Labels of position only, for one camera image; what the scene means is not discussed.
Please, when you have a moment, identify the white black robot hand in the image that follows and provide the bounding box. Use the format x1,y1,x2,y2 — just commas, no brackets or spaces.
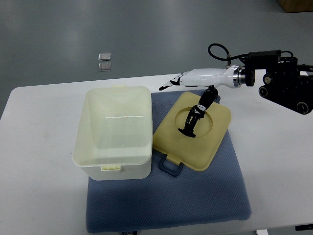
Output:
159,65,246,117

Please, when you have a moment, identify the yellow box lid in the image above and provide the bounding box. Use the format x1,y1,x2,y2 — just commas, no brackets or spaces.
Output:
153,92,231,176

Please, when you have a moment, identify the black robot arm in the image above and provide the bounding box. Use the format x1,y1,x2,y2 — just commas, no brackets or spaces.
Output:
239,50,313,115

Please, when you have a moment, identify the brown cardboard box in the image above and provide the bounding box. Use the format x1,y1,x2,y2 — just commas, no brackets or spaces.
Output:
277,0,313,13

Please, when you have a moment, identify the white storage box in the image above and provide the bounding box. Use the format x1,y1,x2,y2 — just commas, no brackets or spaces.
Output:
73,86,153,181

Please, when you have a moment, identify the blue quilted mat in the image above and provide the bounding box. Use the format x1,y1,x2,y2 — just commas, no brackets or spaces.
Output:
86,90,251,233

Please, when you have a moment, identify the upper floor plate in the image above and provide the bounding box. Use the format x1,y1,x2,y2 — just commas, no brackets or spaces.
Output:
98,52,111,61

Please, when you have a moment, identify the black mat label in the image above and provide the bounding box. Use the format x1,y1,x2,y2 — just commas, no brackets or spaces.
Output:
122,231,137,235

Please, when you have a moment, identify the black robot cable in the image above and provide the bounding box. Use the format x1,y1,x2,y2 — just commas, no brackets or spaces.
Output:
207,43,250,67

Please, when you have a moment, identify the black table bracket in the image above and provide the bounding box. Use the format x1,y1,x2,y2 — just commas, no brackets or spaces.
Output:
295,224,313,231

